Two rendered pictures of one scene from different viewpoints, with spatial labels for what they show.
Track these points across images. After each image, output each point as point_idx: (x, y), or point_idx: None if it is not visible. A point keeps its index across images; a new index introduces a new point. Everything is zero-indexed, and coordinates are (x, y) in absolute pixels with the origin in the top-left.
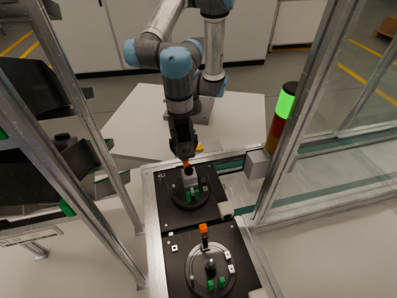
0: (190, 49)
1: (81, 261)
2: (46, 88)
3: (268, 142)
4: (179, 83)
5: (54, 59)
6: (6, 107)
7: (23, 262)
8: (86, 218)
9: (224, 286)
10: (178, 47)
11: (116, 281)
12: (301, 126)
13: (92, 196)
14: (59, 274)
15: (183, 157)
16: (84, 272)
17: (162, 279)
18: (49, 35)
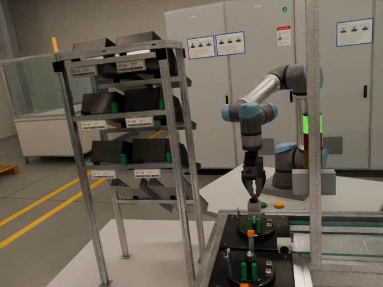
0: (264, 106)
1: (150, 267)
2: (176, 109)
3: (304, 157)
4: (249, 122)
5: (183, 97)
6: (168, 97)
7: (111, 257)
8: (175, 166)
9: (257, 281)
10: (252, 102)
11: (172, 285)
12: (315, 136)
13: None
14: (133, 269)
15: (245, 176)
16: (150, 273)
17: (208, 273)
18: (184, 87)
